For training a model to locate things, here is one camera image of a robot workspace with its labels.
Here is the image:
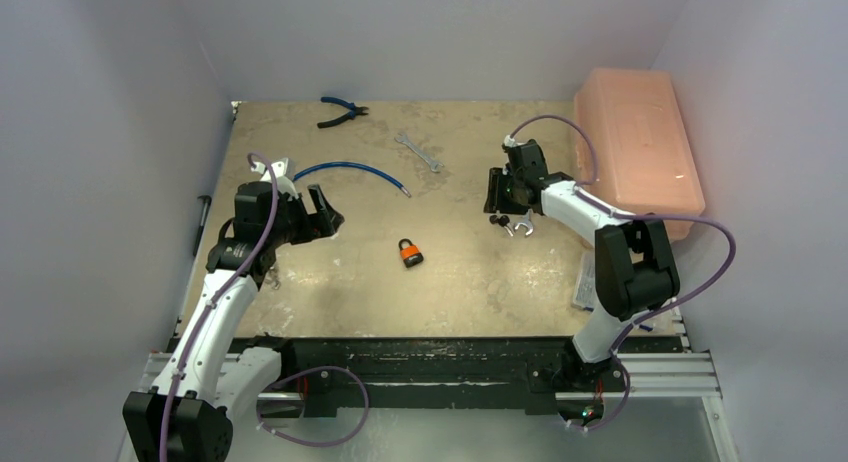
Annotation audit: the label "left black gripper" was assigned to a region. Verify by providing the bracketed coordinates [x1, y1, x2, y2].
[265, 184, 342, 247]

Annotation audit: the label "black padlock keys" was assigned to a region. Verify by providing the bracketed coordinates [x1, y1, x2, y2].
[489, 214, 515, 237]

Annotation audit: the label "silver key bunch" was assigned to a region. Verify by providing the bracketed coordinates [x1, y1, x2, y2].
[264, 266, 281, 291]

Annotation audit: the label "blue cable lock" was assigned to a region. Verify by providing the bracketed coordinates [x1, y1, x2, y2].
[292, 161, 412, 198]

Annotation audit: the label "orange black padlock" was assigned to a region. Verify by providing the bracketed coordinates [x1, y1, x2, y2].
[398, 238, 424, 269]

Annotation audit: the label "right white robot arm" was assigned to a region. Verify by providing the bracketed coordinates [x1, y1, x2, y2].
[484, 137, 680, 389]

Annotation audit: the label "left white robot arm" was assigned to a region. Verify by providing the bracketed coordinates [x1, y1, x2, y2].
[122, 178, 344, 461]

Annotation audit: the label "large silver wrench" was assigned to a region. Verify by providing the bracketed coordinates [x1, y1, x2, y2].
[513, 209, 534, 237]

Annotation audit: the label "small silver wrench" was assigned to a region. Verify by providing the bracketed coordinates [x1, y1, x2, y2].
[395, 132, 444, 173]

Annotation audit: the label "clear plastic bags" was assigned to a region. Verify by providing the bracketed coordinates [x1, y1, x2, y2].
[571, 251, 598, 312]

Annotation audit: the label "orange plastic toolbox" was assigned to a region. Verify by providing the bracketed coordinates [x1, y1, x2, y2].
[574, 68, 706, 216]

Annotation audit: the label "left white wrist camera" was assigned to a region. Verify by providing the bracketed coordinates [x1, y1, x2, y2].
[251, 158, 297, 197]

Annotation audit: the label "black handled tool at edge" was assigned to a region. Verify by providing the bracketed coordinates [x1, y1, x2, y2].
[192, 195, 212, 257]

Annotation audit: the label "blue handled pliers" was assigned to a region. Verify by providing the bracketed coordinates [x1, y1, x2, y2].
[316, 96, 370, 130]

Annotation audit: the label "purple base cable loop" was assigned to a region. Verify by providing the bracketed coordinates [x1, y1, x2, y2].
[255, 366, 371, 448]

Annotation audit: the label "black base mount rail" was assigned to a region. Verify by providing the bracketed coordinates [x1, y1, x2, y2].
[135, 336, 723, 421]

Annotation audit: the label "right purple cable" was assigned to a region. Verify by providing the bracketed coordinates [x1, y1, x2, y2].
[506, 115, 738, 354]

